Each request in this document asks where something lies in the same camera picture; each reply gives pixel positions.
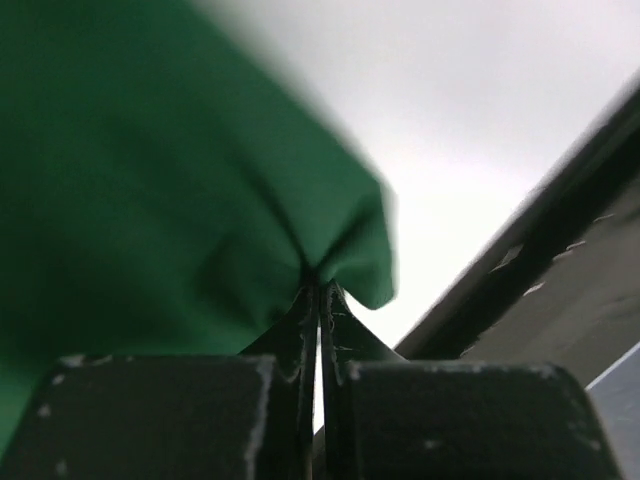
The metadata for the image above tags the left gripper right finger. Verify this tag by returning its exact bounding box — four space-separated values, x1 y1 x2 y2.
319 284 623 479

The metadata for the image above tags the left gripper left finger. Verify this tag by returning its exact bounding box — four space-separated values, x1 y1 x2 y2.
1 285 319 479

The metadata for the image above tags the green t shirt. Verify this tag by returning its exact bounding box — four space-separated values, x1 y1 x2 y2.
1 1 394 442

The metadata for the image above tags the right aluminium corner post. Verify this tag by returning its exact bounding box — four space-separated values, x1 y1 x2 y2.
395 78 639 360

